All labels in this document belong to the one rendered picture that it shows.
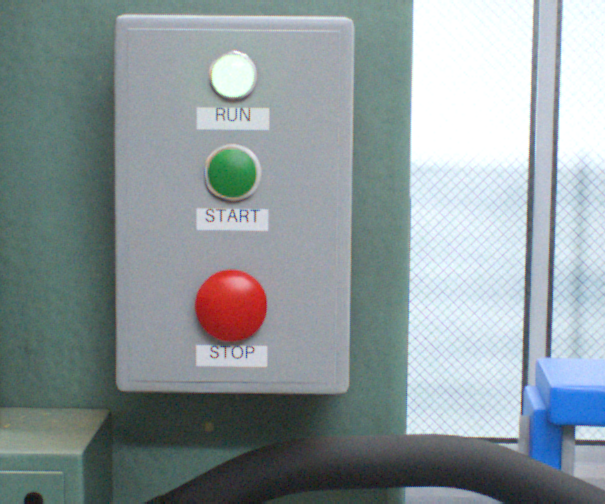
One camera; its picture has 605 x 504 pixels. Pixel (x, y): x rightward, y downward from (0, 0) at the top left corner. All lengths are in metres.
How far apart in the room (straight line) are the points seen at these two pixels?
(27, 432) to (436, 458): 0.18
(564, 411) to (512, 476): 0.79
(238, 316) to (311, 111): 0.09
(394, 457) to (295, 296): 0.09
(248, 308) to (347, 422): 0.11
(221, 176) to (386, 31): 0.12
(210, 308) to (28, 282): 0.12
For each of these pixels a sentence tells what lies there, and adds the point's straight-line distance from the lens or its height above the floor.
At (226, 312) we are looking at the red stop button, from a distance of 0.52.
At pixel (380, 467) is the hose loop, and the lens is 0.56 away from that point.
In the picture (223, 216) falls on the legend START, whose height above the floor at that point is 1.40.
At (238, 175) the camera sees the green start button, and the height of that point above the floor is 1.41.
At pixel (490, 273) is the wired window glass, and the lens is 2.10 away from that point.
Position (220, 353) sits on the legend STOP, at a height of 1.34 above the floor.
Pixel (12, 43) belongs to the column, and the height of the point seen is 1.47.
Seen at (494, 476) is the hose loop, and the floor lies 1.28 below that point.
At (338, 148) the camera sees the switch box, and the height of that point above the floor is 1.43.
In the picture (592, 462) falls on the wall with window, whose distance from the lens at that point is 2.18.
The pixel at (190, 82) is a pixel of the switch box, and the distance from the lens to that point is 0.53.
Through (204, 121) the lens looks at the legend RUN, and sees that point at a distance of 0.53.
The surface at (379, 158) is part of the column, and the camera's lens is 0.59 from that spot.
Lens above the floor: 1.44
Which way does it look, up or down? 6 degrees down
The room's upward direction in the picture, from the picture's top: 1 degrees clockwise
